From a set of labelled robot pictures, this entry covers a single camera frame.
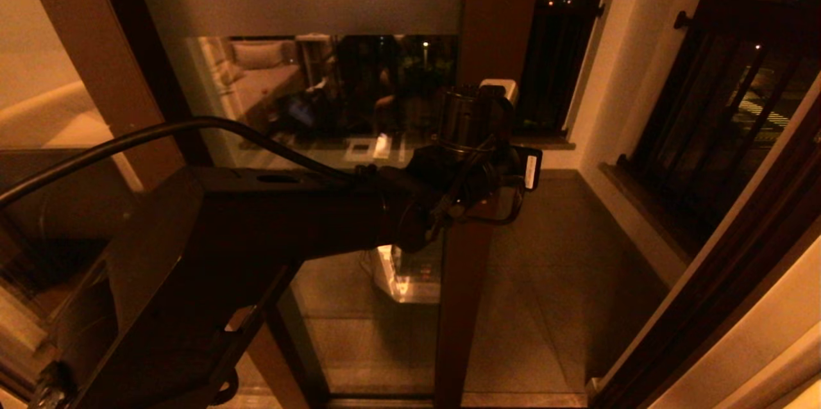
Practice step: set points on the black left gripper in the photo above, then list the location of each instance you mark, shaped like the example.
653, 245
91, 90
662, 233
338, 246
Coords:
471, 120

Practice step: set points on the brown framed sliding glass door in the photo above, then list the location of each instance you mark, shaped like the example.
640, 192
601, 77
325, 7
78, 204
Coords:
500, 24

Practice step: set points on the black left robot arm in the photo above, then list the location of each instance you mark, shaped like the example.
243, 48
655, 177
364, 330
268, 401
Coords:
256, 223

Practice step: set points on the dark wooden door jamb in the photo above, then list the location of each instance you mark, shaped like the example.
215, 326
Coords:
718, 306

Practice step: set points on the brown framed fixed glass panel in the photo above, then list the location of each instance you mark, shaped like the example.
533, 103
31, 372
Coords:
96, 75

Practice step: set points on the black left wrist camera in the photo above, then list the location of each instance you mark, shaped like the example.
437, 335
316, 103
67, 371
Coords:
527, 168

